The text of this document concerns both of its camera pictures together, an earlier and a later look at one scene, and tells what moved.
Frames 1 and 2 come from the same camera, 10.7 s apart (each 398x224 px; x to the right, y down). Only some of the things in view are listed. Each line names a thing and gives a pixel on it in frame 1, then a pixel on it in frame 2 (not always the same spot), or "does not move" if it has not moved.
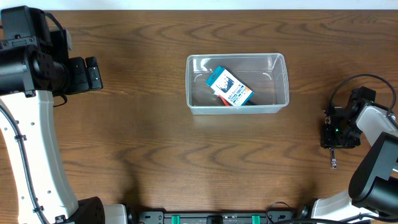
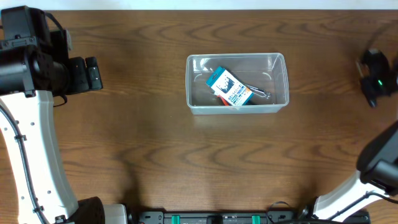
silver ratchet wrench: x=333 y=157 to x=259 y=91
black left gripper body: x=74 y=75 does not move
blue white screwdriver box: x=229 y=88 does not move
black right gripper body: x=334 y=142 to x=368 y=82
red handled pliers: x=226 y=102 does not move
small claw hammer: x=251 y=102 does not move
